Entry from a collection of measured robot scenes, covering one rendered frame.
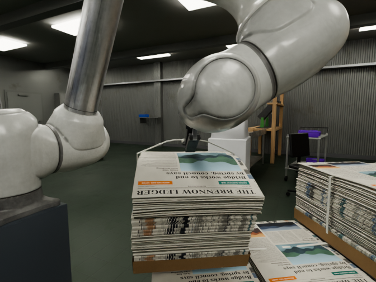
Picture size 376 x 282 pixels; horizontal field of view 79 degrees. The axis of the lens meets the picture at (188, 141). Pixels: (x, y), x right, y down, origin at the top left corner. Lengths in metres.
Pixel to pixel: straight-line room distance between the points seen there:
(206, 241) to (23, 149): 0.51
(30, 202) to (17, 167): 0.10
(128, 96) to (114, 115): 1.16
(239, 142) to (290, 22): 3.11
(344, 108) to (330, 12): 7.77
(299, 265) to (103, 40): 0.85
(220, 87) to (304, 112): 7.82
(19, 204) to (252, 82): 0.63
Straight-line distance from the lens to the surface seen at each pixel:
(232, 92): 0.27
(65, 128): 0.77
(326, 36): 0.40
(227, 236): 0.60
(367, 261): 0.84
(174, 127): 9.24
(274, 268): 0.78
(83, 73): 0.76
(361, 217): 0.82
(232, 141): 3.45
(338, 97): 8.15
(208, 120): 0.28
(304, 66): 0.37
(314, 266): 0.83
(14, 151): 0.70
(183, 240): 0.58
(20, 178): 0.72
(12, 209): 0.73
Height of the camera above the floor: 1.26
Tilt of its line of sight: 6 degrees down
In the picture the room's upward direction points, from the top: straight up
